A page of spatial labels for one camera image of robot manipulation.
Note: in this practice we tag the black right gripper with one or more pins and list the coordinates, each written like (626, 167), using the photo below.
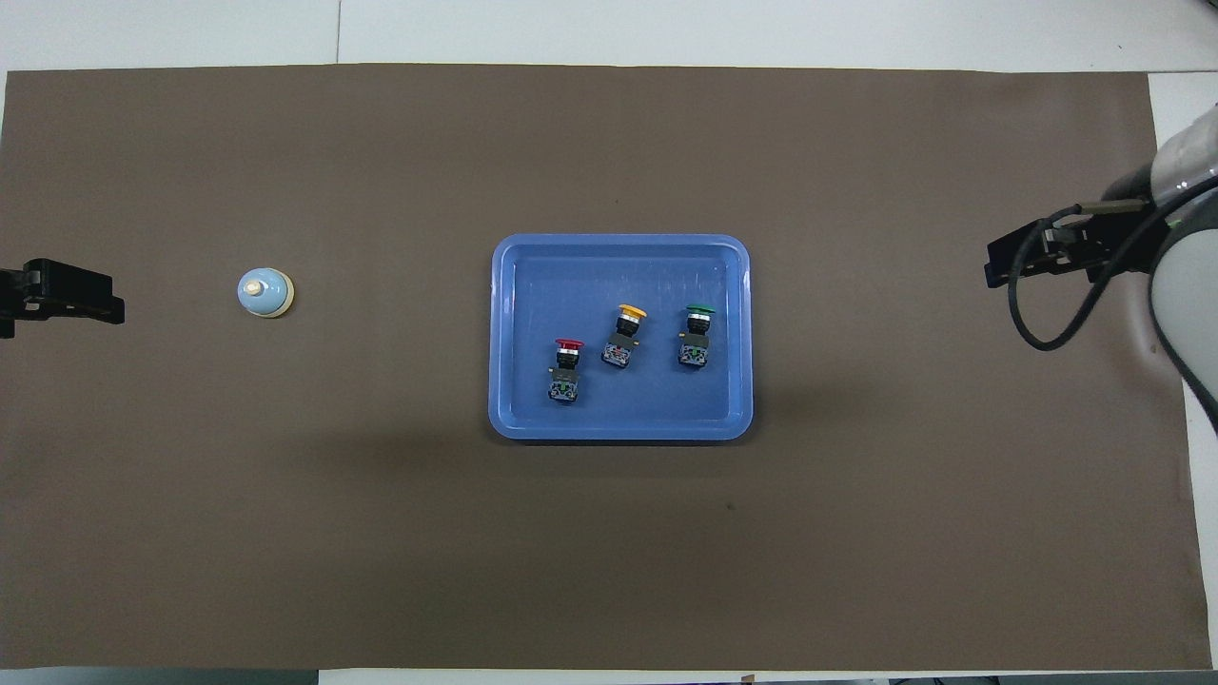
(1113, 238)

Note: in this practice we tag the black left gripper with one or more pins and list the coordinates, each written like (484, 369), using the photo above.
(24, 295)

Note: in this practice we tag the green push button switch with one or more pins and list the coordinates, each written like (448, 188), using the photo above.
(695, 352)

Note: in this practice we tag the yellow push button switch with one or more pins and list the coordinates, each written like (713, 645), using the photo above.
(618, 352)

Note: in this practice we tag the red push button switch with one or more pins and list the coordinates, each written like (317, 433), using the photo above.
(564, 385)

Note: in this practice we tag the light blue desk bell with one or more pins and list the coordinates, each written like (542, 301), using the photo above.
(264, 293)

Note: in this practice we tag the blue plastic tray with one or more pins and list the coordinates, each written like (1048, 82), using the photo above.
(533, 285)

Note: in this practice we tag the brown table mat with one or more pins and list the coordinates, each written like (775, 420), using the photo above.
(609, 552)

